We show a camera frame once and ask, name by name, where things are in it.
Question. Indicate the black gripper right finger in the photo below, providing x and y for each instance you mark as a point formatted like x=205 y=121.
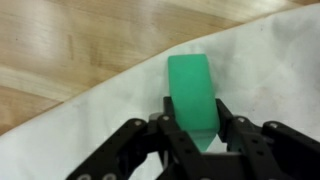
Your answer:
x=276 y=153

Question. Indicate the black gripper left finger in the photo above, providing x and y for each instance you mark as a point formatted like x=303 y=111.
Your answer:
x=140 y=153

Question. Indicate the green triangular block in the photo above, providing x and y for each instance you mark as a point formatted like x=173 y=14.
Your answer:
x=191 y=90

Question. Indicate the white cloth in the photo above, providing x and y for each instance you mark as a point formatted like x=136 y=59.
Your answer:
x=273 y=66

